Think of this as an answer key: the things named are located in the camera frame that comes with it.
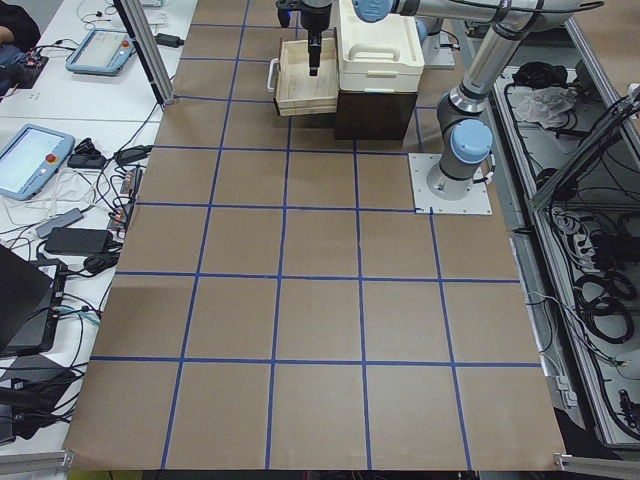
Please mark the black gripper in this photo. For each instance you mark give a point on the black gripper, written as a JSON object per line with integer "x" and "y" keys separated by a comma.
{"x": 314, "y": 21}

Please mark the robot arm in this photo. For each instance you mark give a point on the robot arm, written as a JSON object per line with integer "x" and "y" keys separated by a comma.
{"x": 467, "y": 140}

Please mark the light wooden drawer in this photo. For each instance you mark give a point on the light wooden drawer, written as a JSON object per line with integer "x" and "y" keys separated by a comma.
{"x": 297, "y": 93}

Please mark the white plastic tray box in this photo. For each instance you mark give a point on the white plastic tray box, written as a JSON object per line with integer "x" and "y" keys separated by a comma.
{"x": 383, "y": 57}

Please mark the dark brown wooden cabinet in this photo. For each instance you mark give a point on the dark brown wooden cabinet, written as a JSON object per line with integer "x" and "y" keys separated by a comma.
{"x": 373, "y": 116}

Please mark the blue teach pendant far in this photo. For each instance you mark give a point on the blue teach pendant far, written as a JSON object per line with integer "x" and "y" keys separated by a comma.
{"x": 103, "y": 52}

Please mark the blue teach pendant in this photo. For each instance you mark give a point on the blue teach pendant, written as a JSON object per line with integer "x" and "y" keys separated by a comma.
{"x": 31, "y": 158}
{"x": 103, "y": 52}

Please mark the crumpled white cloth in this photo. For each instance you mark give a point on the crumpled white cloth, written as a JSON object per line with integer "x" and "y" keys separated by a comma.
{"x": 547, "y": 107}

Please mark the grey usb hub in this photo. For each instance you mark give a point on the grey usb hub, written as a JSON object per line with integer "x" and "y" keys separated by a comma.
{"x": 60, "y": 221}

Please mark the blue teach pendant near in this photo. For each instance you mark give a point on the blue teach pendant near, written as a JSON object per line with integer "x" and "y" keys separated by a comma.
{"x": 31, "y": 158}

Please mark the black power brick left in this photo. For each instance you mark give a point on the black power brick left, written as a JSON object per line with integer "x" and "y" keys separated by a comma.
{"x": 77, "y": 241}

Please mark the black laptop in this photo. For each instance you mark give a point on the black laptop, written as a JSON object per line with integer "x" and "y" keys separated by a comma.
{"x": 31, "y": 294}

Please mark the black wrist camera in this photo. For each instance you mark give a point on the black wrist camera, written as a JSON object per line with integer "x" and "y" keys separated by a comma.
{"x": 285, "y": 8}

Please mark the aluminium frame post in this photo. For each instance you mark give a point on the aluminium frame post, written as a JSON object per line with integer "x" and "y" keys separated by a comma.
{"x": 135, "y": 22}

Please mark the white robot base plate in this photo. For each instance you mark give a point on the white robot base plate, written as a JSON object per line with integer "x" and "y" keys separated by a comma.
{"x": 435, "y": 193}

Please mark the aluminium rail frame right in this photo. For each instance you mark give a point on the aluminium rail frame right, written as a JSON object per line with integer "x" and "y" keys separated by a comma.
{"x": 579, "y": 190}

